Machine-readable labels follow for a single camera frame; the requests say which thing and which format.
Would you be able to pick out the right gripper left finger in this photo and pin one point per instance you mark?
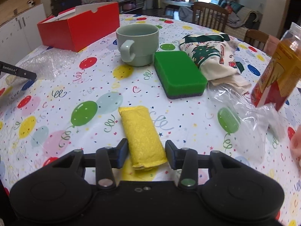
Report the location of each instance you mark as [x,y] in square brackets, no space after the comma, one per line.
[106,159]

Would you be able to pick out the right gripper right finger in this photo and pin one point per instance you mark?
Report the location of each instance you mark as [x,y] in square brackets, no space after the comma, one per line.
[187,161]

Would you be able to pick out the yellow sponge cloth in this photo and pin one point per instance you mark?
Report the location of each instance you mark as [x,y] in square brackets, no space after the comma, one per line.
[145,147]

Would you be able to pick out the bubble wrap sheet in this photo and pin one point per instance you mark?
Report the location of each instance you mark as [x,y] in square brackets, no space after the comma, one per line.
[50,63]

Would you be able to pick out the clear plastic bag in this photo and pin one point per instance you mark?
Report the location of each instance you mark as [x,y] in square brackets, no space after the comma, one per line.
[245,125]

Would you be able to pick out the green sponge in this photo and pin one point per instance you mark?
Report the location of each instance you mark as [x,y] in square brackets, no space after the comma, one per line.
[178,74]

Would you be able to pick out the christmas print cloth bag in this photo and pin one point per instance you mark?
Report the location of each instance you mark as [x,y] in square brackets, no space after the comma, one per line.
[214,55]

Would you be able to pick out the pink bath pouf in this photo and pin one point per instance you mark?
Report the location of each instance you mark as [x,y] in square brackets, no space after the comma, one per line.
[295,146]

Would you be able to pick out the balloon print tablecloth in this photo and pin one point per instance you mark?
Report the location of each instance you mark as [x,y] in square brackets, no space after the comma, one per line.
[78,108]

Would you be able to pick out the red cardboard box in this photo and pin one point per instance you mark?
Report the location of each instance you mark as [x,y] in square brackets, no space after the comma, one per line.
[79,27]

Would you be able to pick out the pale green mug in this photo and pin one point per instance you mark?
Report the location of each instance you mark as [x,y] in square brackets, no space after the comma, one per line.
[137,44]

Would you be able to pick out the orange tea bottle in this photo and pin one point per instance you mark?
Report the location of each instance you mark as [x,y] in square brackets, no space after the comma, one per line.
[282,74]

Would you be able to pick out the wooden chair with towel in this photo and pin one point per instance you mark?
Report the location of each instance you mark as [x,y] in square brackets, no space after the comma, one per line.
[256,38]

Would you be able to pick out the pink towel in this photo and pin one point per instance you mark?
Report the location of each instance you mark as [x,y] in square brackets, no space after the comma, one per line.
[271,45]

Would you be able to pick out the wooden chair black seat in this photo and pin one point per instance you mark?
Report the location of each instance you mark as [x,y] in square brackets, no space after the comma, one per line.
[209,15]

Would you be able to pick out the sofa with blankets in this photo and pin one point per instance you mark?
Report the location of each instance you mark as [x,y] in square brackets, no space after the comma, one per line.
[240,19]

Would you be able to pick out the white coffee table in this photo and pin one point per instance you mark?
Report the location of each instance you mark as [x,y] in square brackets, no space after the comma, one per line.
[175,5]

